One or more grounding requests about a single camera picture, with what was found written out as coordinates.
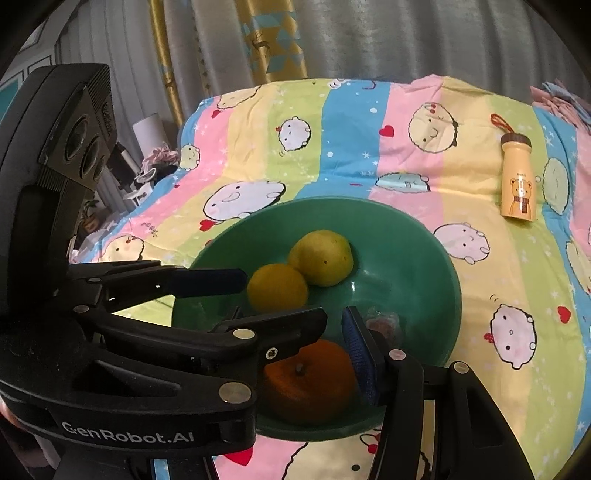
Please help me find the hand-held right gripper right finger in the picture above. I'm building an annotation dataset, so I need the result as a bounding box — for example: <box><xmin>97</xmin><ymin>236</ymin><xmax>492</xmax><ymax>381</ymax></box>
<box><xmin>341</xmin><ymin>307</ymin><xmax>536</xmax><ymax>480</ymax></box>

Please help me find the clear red candy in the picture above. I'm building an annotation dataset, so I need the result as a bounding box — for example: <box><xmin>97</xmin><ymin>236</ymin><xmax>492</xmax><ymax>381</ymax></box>
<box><xmin>362</xmin><ymin>311</ymin><xmax>400</xmax><ymax>344</ymax></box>

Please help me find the white cylinder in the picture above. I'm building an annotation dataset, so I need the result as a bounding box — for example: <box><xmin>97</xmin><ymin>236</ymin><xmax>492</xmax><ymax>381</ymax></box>
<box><xmin>133</xmin><ymin>115</ymin><xmax>167</xmax><ymax>155</ymax></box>

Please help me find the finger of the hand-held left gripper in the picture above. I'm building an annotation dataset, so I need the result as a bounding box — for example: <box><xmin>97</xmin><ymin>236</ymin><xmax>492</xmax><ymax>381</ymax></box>
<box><xmin>74</xmin><ymin>305</ymin><xmax>329</xmax><ymax>406</ymax></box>
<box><xmin>67</xmin><ymin>261</ymin><xmax>247</xmax><ymax>315</ymax></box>

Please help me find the orange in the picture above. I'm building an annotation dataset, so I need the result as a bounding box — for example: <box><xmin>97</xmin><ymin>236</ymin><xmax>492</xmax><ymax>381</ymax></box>
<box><xmin>263</xmin><ymin>339</ymin><xmax>358</xmax><ymax>425</ymax></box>

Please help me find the yellow-green pear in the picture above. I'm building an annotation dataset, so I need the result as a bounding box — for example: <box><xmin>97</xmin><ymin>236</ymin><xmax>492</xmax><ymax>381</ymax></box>
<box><xmin>288</xmin><ymin>230</ymin><xmax>355</xmax><ymax>286</ymax></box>

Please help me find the green plastic basin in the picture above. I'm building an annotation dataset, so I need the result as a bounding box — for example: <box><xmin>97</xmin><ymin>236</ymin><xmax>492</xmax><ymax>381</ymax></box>
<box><xmin>172</xmin><ymin>198</ymin><xmax>462</xmax><ymax>441</ymax></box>

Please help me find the yellow bear print bottle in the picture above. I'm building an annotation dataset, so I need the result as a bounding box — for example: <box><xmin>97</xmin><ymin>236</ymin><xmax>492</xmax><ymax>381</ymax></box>
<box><xmin>491</xmin><ymin>113</ymin><xmax>536</xmax><ymax>221</ymax></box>

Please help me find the pastel striped cartoon blanket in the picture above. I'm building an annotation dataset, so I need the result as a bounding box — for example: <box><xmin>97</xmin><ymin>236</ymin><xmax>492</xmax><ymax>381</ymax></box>
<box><xmin>69</xmin><ymin>76</ymin><xmax>591</xmax><ymax>480</ymax></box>

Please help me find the grey curtain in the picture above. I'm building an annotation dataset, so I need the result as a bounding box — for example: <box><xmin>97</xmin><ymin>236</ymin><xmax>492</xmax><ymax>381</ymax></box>
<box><xmin>185</xmin><ymin>0</ymin><xmax>555</xmax><ymax>93</ymax></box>

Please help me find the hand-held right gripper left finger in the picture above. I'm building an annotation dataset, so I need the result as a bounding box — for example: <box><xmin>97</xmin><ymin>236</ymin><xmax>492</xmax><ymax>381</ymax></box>
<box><xmin>58</xmin><ymin>456</ymin><xmax>220</xmax><ymax>480</ymax></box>

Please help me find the pink cloth bundle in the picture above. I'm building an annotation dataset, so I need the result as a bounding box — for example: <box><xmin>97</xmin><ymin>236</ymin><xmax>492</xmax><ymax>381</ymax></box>
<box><xmin>143</xmin><ymin>148</ymin><xmax>178</xmax><ymax>168</ymax></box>

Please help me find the yellow patterned curtain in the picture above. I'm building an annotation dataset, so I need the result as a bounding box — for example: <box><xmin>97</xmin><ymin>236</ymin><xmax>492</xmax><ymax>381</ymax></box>
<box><xmin>150</xmin><ymin>0</ymin><xmax>183</xmax><ymax>130</ymax></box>
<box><xmin>238</xmin><ymin>0</ymin><xmax>308</xmax><ymax>86</ymax></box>

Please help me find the pile of folded clothes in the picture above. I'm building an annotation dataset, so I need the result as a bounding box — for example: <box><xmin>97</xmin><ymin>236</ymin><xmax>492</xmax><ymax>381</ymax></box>
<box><xmin>531</xmin><ymin>80</ymin><xmax>591</xmax><ymax>134</ymax></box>

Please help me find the yellow lemon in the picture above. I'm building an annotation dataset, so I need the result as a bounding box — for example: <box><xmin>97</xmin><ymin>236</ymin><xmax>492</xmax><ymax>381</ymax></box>
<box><xmin>247</xmin><ymin>263</ymin><xmax>309</xmax><ymax>311</ymax></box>

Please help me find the white bag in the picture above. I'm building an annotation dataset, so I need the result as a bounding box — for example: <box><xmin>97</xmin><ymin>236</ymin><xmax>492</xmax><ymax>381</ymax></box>
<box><xmin>122</xmin><ymin>167</ymin><xmax>153</xmax><ymax>199</ymax></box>

